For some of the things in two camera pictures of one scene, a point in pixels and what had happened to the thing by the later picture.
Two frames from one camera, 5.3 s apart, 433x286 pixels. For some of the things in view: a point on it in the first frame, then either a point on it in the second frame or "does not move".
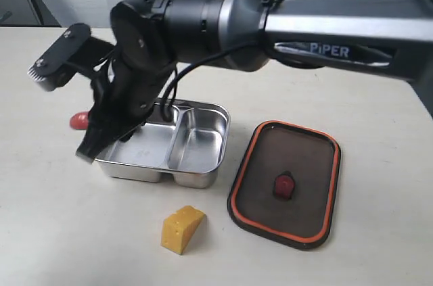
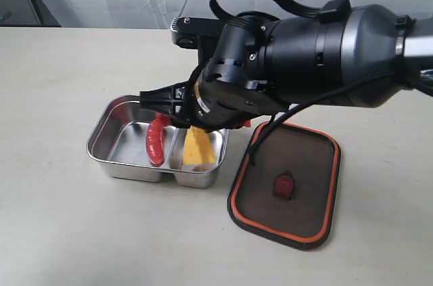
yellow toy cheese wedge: [180, 228] → [199, 147]
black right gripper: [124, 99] → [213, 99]
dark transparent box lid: [286, 184] does not move
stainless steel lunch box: [190, 147] does not move
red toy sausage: [79, 120] → [155, 138]
